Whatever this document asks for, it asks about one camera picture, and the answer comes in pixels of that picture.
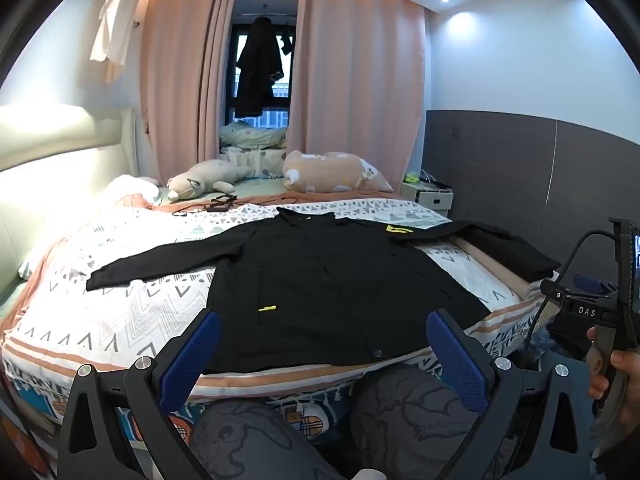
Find pink curtain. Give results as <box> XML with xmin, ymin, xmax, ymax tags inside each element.
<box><xmin>287</xmin><ymin>0</ymin><xmax>427</xmax><ymax>194</ymax></box>
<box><xmin>144</xmin><ymin>0</ymin><xmax>239</xmax><ymax>187</ymax></box>

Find orange plush pillow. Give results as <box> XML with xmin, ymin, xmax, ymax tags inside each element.
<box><xmin>282</xmin><ymin>151</ymin><xmax>367</xmax><ymax>194</ymax></box>

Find cream padded headboard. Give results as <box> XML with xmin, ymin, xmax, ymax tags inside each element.
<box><xmin>0</xmin><ymin>105</ymin><xmax>138</xmax><ymax>281</ymax></box>

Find pale green quilt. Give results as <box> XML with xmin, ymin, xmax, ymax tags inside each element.
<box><xmin>219</xmin><ymin>120</ymin><xmax>291</xmax><ymax>152</ymax></box>

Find white nightstand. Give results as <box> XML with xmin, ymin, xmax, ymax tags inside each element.
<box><xmin>401</xmin><ymin>180</ymin><xmax>456</xmax><ymax>212</ymax></box>

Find hanging black coat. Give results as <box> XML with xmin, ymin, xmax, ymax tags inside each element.
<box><xmin>236</xmin><ymin>16</ymin><xmax>284</xmax><ymax>119</ymax></box>

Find cartoon print bed sheet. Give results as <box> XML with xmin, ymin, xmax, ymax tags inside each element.
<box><xmin>0</xmin><ymin>355</ymin><xmax>546</xmax><ymax>446</ymax></box>

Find black long-sleeved shirt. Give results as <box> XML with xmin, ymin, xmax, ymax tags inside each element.
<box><xmin>86</xmin><ymin>207</ymin><xmax>493</xmax><ymax>375</ymax></box>

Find person's leg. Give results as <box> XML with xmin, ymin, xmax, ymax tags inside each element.
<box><xmin>189</xmin><ymin>394</ymin><xmax>348</xmax><ymax>480</ymax></box>
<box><xmin>349</xmin><ymin>364</ymin><xmax>503</xmax><ymax>480</ymax></box>

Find grey plush toy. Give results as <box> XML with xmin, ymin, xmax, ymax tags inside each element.
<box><xmin>167</xmin><ymin>159</ymin><xmax>257</xmax><ymax>203</ymax></box>

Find orange bed sheet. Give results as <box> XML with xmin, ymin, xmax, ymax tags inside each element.
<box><xmin>115</xmin><ymin>180</ymin><xmax>401</xmax><ymax>211</ymax></box>

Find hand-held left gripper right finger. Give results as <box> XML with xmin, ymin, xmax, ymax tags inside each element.
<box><xmin>426</xmin><ymin>310</ymin><xmax>593</xmax><ymax>480</ymax></box>

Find person's left leg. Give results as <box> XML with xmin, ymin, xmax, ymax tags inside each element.
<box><xmin>189</xmin><ymin>394</ymin><xmax>348</xmax><ymax>480</ymax></box>

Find person's right leg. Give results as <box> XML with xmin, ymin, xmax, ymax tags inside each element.
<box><xmin>349</xmin><ymin>364</ymin><xmax>503</xmax><ymax>480</ymax></box>

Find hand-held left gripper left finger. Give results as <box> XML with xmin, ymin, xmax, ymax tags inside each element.
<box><xmin>59</xmin><ymin>310</ymin><xmax>222</xmax><ymax>480</ymax></box>

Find white pillow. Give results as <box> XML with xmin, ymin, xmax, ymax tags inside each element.
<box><xmin>104</xmin><ymin>175</ymin><xmax>161</xmax><ymax>201</ymax></box>

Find person's right forearm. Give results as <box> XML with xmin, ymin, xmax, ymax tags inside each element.
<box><xmin>590</xmin><ymin>385</ymin><xmax>640</xmax><ymax>480</ymax></box>

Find hanging white garment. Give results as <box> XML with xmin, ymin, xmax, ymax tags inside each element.
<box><xmin>90</xmin><ymin>0</ymin><xmax>147</xmax><ymax>84</ymax></box>

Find person's right hand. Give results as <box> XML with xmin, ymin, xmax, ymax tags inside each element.
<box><xmin>587</xmin><ymin>327</ymin><xmax>640</xmax><ymax>402</ymax></box>

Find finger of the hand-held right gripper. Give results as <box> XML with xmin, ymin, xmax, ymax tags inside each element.
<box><xmin>540</xmin><ymin>280</ymin><xmax>568</xmax><ymax>311</ymax></box>
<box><xmin>574</xmin><ymin>275</ymin><xmax>616</xmax><ymax>297</ymax></box>

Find folded black clothes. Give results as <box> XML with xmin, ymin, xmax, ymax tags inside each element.
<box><xmin>467</xmin><ymin>224</ymin><xmax>562</xmax><ymax>282</ymax></box>

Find beige folded mat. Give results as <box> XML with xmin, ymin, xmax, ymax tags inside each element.
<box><xmin>452</xmin><ymin>236</ymin><xmax>546</xmax><ymax>302</ymax></box>

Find bed with patterned duvet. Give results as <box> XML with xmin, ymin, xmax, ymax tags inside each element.
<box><xmin>0</xmin><ymin>197</ymin><xmax>547</xmax><ymax>397</ymax></box>

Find patterned pillow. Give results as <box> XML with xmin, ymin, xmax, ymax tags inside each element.
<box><xmin>350</xmin><ymin>157</ymin><xmax>394</xmax><ymax>194</ymax></box>

